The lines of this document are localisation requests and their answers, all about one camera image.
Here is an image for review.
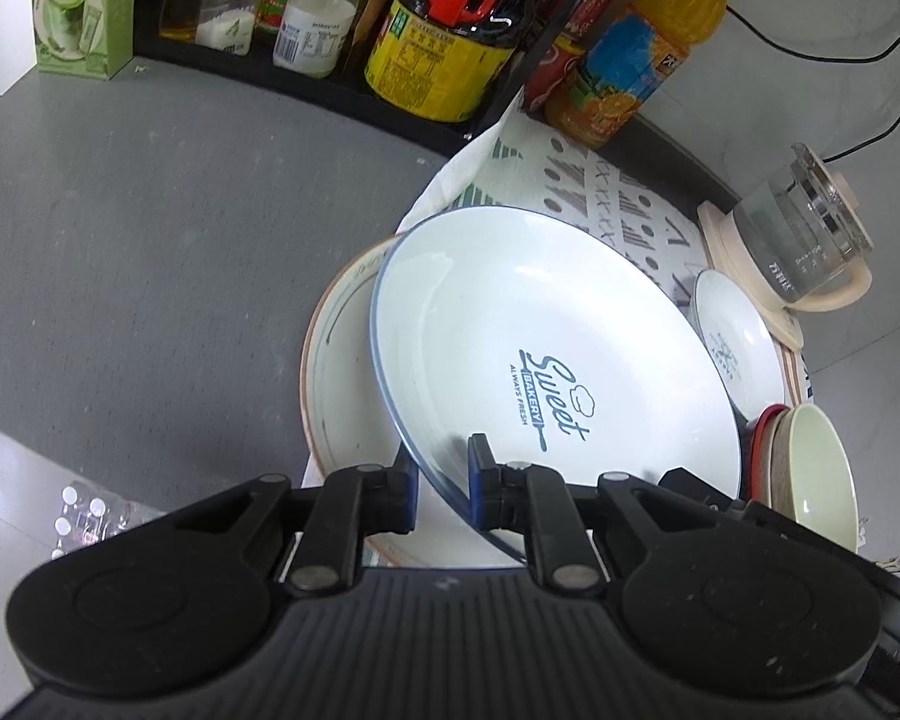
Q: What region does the large white Sweet plate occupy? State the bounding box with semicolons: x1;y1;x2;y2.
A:
368;206;741;567

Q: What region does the small white bakery plate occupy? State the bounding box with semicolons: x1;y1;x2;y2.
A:
688;268;785;422

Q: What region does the brown rimmed white plate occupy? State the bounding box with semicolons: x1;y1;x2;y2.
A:
299;236;518;569

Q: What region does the red bowl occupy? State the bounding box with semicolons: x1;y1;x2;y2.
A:
741;403;790;505

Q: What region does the beige bowl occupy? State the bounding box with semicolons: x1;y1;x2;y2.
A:
759;408;795;517

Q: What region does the patterned table mat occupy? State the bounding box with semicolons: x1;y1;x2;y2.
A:
408;112;706;322

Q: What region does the glass electric kettle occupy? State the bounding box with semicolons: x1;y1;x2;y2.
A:
731;143;873;314

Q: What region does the dark soy sauce bottle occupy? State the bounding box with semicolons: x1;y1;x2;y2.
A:
364;0;546;124

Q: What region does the red cola can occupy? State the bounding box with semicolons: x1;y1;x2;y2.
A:
523;0;613;112

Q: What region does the white label jar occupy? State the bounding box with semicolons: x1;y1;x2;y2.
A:
272;0;364;78

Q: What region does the orange juice bottle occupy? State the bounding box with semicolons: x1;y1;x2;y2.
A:
544;0;728;149

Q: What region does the green carton box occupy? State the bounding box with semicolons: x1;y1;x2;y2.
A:
32;0;134;80

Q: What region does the black wire rack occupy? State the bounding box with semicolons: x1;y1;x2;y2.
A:
131;0;625;160

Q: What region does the black power cable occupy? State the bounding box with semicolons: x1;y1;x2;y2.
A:
723;1;900;65

